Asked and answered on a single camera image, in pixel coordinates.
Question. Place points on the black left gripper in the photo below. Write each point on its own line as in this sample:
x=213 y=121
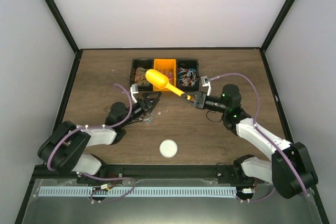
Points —
x=145 y=106

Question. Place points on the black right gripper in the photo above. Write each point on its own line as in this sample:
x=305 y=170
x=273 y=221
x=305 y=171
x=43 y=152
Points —
x=200 y=99

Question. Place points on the clear plastic cup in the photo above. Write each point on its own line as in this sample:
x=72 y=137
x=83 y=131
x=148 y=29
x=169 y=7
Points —
x=149 y=118

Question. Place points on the orange plastic scoop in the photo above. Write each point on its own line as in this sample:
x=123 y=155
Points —
x=161 y=81

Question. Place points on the black bin with lollipops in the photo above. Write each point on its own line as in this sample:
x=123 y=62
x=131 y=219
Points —
x=187 y=75

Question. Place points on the black bin with popsicle candies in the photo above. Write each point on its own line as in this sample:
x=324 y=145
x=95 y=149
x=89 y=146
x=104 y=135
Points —
x=139 y=68

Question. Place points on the yellow bin with star candies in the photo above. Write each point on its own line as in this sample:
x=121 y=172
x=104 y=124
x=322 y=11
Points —
x=166 y=67

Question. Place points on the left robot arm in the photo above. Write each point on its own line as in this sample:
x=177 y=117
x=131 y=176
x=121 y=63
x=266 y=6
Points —
x=63 y=151

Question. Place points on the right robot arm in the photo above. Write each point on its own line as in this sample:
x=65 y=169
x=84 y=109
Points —
x=289 y=167

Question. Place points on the white round lid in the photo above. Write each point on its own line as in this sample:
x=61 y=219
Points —
x=168 y=148

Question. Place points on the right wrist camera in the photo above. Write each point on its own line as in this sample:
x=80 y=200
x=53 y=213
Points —
x=206 y=82

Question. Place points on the black frame base bar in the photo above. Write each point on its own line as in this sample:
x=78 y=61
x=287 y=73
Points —
x=224 y=174

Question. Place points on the light blue slotted rail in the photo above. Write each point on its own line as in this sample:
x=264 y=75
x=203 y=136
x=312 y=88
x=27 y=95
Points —
x=80 y=191

